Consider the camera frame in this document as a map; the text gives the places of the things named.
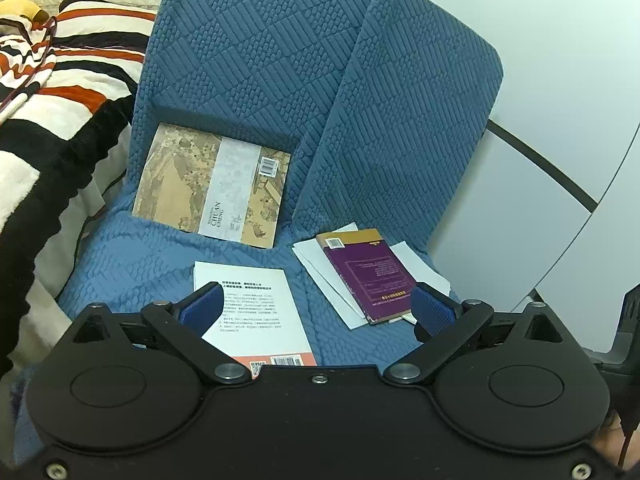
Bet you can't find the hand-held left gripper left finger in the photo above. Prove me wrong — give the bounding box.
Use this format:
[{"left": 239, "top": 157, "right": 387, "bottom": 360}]
[{"left": 70, "top": 282, "right": 253, "bottom": 386}]

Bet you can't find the purple book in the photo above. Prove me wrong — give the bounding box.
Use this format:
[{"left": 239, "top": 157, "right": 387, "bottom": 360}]
[{"left": 315, "top": 228, "right": 426, "bottom": 326}]

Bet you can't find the blue quilted sofa seat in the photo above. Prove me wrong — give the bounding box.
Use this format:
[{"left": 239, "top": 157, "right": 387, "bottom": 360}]
[{"left": 10, "top": 205, "right": 456, "bottom": 466}]

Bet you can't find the tan painting cover book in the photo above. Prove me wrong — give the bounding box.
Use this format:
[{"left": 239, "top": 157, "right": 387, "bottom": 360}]
[{"left": 132, "top": 122, "right": 293, "bottom": 250}]

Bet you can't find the striped fleece blanket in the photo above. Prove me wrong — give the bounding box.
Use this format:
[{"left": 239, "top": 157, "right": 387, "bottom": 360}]
[{"left": 0, "top": 0, "right": 158, "bottom": 376}]

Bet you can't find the yellow plush toy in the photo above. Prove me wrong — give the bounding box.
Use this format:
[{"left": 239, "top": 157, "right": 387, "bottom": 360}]
[{"left": 0, "top": 0, "right": 48, "bottom": 23}]

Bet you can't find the blue quilted back cushion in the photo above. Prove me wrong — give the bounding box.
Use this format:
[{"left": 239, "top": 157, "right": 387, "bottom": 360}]
[
  {"left": 292, "top": 0, "right": 504, "bottom": 261},
  {"left": 125, "top": 0, "right": 373, "bottom": 248}
]

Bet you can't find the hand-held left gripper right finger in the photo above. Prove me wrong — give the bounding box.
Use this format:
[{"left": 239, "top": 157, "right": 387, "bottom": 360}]
[{"left": 382, "top": 282, "right": 566, "bottom": 385}]

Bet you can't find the white book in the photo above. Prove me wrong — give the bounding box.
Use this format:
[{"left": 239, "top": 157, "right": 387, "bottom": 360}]
[{"left": 192, "top": 260, "right": 317, "bottom": 378}]

